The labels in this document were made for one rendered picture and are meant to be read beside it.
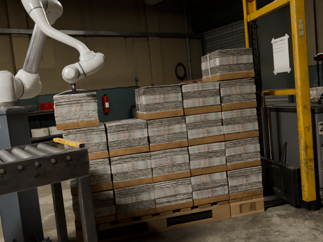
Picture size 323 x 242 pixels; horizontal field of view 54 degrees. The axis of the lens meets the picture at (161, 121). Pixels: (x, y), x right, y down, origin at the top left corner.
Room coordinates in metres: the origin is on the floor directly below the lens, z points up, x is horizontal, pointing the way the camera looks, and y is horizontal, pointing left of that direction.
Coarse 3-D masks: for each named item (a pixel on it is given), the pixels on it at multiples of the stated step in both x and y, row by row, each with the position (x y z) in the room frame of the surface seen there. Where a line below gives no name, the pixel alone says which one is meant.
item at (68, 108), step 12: (60, 96) 2.14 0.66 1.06; (72, 96) 2.15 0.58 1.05; (84, 96) 2.15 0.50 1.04; (96, 96) 2.17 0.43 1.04; (60, 108) 2.13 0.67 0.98; (72, 108) 2.14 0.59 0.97; (84, 108) 2.16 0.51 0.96; (96, 108) 2.18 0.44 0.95; (60, 120) 2.13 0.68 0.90; (72, 120) 2.15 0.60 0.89; (84, 120) 2.17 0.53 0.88
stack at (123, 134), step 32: (96, 128) 2.17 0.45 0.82; (128, 128) 2.23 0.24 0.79; (160, 128) 2.28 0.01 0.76; (192, 128) 2.33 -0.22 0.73; (96, 160) 2.17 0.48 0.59; (128, 160) 2.21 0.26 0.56; (160, 160) 2.26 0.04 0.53; (192, 160) 2.33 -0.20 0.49; (224, 160) 2.37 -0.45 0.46; (96, 192) 2.18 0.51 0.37; (128, 192) 2.21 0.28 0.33; (160, 192) 2.26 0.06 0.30; (192, 192) 2.34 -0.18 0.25; (224, 192) 2.37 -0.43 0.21; (96, 224) 2.29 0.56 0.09; (128, 224) 2.21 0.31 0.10; (160, 224) 2.26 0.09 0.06; (192, 224) 2.31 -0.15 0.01
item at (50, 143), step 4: (32, 144) 1.77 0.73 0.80; (36, 144) 1.75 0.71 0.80; (48, 144) 1.79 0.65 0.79; (52, 144) 1.80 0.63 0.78; (56, 144) 1.81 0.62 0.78; (4, 148) 1.70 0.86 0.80; (8, 148) 1.68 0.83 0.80; (12, 148) 1.69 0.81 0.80; (20, 148) 1.71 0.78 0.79; (24, 148) 1.72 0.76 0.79
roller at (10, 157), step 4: (0, 152) 1.60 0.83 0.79; (4, 152) 1.55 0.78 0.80; (8, 152) 1.54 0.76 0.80; (0, 156) 1.54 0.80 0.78; (4, 156) 1.46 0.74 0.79; (8, 156) 1.41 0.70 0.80; (12, 156) 1.39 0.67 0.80; (4, 160) 1.42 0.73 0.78; (8, 160) 1.35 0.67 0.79; (12, 160) 1.29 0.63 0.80
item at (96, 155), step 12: (168, 144) 2.28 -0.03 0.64; (180, 144) 2.30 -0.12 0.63; (192, 144) 2.32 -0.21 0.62; (96, 156) 2.17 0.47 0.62; (108, 156) 2.19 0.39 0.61; (216, 168) 2.36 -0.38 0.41; (132, 180) 2.22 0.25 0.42; (144, 180) 2.24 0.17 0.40; (156, 180) 2.26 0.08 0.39; (72, 192) 2.13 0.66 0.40; (180, 204) 2.29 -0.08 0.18; (192, 204) 2.31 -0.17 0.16; (108, 216) 2.18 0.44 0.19; (120, 216) 2.19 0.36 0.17; (132, 216) 2.21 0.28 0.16
